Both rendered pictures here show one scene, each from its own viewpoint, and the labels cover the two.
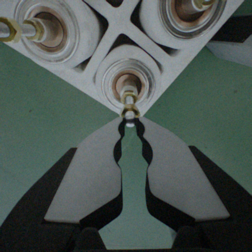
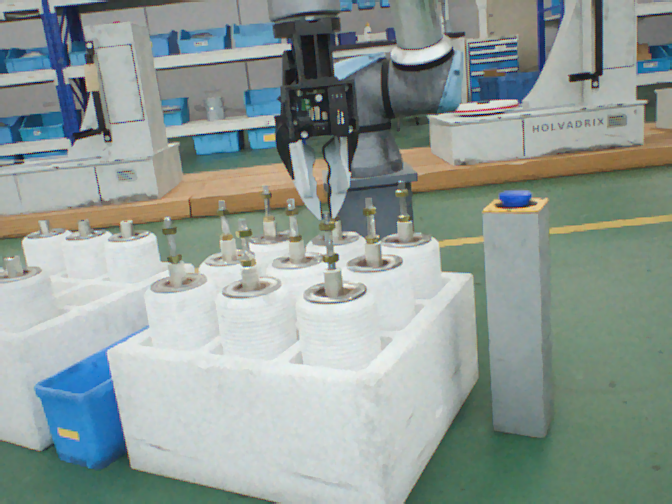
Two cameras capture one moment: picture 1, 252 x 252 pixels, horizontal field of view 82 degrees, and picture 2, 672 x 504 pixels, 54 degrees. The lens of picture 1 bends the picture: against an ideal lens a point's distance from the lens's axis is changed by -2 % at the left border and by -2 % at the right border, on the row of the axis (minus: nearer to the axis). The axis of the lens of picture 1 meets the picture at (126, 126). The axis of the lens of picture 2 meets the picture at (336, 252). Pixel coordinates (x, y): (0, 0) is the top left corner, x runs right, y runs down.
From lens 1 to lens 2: 81 cm
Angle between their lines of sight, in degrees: 107
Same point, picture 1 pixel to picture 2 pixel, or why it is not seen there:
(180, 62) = (410, 330)
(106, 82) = (308, 293)
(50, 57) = (249, 294)
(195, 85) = (542, 480)
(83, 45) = (284, 289)
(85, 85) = (276, 366)
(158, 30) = (353, 275)
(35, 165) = not seen: outside the picture
